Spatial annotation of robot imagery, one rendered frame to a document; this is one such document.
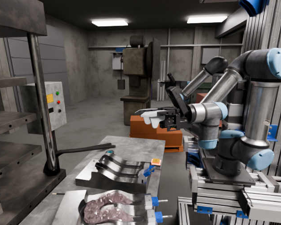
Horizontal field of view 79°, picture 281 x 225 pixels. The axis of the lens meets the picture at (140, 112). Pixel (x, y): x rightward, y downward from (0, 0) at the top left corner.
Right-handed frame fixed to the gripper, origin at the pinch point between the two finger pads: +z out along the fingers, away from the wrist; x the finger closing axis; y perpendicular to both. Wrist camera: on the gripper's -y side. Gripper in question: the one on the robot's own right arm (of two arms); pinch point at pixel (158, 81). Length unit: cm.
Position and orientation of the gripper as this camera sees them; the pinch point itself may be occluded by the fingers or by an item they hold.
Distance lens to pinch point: 181.1
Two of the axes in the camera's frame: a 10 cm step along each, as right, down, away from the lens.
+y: 0.8, 9.2, 3.7
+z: -8.2, -1.5, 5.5
